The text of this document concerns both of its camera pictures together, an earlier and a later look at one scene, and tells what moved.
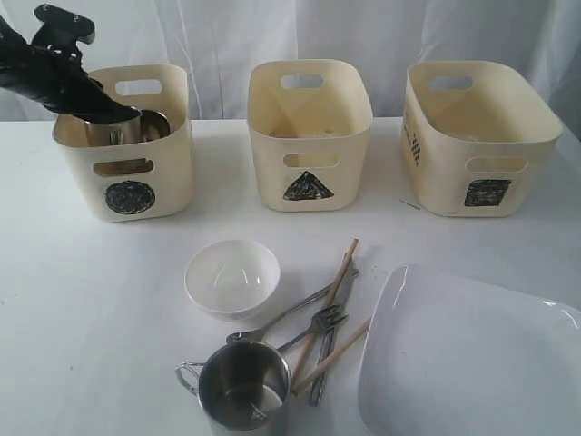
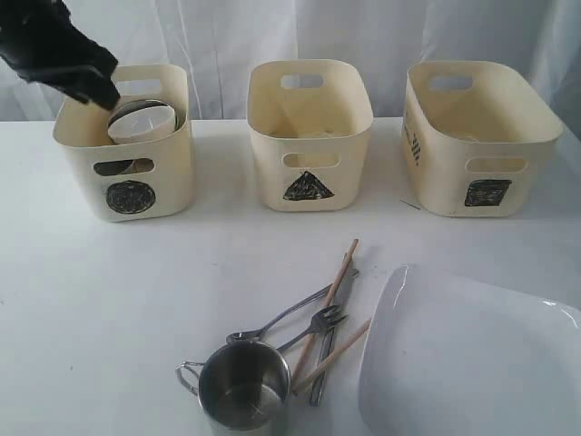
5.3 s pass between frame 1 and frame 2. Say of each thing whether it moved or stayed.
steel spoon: stayed
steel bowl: moved
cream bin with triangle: stayed
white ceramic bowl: moved
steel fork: stayed
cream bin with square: stayed
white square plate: stayed
